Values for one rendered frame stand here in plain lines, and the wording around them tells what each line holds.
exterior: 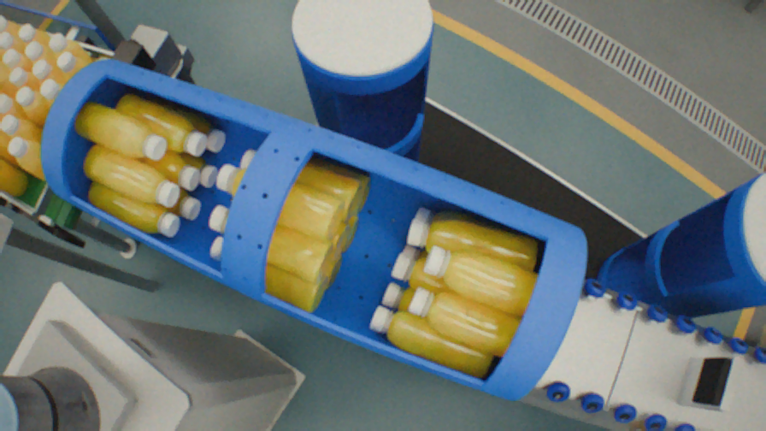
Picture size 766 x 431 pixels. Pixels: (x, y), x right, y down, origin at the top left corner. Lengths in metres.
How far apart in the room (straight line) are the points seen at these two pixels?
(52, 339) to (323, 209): 0.49
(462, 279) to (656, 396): 0.55
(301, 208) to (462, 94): 1.49
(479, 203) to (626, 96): 1.74
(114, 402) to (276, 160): 0.43
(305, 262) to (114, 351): 0.34
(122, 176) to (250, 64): 1.46
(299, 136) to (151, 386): 0.43
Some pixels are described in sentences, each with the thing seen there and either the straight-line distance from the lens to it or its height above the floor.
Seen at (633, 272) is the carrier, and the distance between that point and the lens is 1.94.
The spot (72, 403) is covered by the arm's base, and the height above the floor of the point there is 1.23.
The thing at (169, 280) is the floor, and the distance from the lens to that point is 2.08.
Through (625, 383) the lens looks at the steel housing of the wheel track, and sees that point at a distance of 1.06.
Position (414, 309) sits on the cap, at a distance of 0.76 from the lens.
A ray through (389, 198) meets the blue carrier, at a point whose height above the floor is 1.01.
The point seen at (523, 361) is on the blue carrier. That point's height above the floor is 1.20.
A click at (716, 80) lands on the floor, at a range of 2.74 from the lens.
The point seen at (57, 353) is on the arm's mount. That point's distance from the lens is 0.87.
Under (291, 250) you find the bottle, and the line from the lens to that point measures 0.76.
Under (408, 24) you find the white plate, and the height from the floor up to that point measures 1.04.
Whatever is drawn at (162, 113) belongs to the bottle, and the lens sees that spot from 0.93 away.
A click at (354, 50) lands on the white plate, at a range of 1.00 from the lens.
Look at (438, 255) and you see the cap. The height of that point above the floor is 1.17.
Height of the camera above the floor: 1.88
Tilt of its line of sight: 75 degrees down
